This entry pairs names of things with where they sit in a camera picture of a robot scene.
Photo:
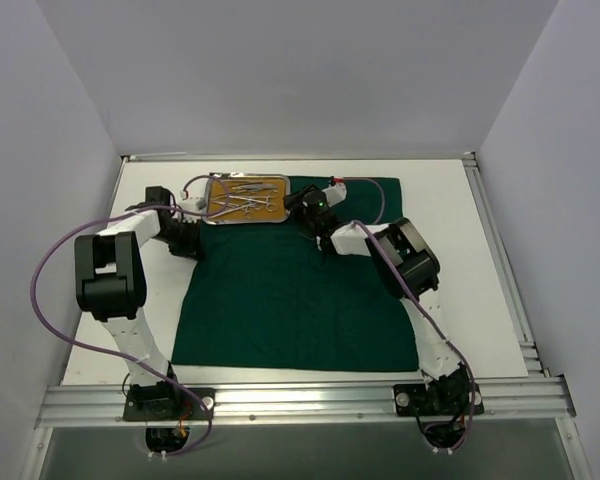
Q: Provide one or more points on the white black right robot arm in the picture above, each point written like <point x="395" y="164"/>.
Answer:
<point x="406" y="265"/>

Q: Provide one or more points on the aluminium right frame rail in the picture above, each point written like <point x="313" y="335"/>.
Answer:
<point x="503" y="269"/>

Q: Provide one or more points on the steel hemostat forceps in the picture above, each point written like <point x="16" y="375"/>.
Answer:
<point x="223" y="211"/>

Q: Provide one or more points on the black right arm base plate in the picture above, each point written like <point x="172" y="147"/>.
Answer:
<point x="447" y="397"/>

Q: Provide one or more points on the aluminium frame rail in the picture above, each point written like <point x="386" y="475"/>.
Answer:
<point x="535" y="397"/>
<point x="503" y="269"/>

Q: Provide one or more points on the aluminium front frame rail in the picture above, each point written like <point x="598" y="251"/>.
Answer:
<point x="535" y="397"/>

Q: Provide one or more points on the steel tray with brown liner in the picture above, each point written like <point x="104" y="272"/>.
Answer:
<point x="222" y="186"/>

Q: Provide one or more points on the steel tweezers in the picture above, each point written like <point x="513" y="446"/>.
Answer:
<point x="253" y="186"/>

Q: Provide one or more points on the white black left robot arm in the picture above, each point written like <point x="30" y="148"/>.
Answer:
<point x="111" y="283"/>

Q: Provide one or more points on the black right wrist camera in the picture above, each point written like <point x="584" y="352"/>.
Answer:
<point x="335" y="192"/>

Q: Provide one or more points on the steel scalpel handle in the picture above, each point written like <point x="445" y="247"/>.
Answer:
<point x="254" y="192"/>

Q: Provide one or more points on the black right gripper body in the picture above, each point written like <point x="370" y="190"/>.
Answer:
<point x="296" y="200"/>

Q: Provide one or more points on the steel surgical scissors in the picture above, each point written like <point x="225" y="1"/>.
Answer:
<point x="267" y="203"/>

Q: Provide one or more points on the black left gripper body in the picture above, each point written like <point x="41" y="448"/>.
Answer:
<point x="186" y="240"/>

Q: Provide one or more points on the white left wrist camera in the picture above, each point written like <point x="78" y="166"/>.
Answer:
<point x="191" y="202"/>

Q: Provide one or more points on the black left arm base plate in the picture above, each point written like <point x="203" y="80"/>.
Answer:
<point x="164" y="402"/>

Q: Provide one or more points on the dark green surgical cloth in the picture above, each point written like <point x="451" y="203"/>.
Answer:
<point x="264" y="296"/>

